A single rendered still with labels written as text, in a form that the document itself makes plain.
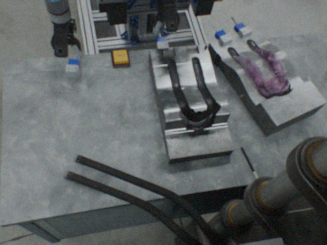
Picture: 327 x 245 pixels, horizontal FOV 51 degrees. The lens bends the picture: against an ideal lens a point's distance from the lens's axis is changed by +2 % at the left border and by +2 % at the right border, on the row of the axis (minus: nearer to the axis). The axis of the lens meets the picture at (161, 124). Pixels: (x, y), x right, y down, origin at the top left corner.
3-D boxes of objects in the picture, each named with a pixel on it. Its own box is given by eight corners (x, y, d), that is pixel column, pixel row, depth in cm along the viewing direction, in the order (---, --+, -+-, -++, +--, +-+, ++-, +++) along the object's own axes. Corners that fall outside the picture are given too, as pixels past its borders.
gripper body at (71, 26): (78, 30, 132) (73, 6, 121) (75, 48, 129) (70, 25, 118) (57, 28, 132) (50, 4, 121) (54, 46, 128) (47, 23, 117)
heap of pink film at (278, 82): (229, 58, 152) (234, 47, 145) (261, 45, 156) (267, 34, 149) (261, 104, 143) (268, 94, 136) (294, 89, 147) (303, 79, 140)
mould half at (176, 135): (148, 61, 154) (149, 42, 142) (202, 56, 158) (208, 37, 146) (168, 164, 133) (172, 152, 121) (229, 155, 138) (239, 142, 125)
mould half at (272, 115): (206, 49, 160) (212, 34, 150) (251, 32, 167) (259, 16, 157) (266, 137, 143) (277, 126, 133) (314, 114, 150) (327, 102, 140)
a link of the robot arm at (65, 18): (68, 16, 114) (42, 14, 113) (70, 26, 118) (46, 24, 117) (70, -1, 117) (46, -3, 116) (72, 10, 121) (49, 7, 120)
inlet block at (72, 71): (71, 53, 152) (68, 46, 147) (82, 54, 152) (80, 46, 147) (67, 78, 146) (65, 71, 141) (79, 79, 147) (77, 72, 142)
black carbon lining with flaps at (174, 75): (164, 62, 146) (167, 48, 138) (200, 58, 149) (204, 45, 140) (181, 134, 132) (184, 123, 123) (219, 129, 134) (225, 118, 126)
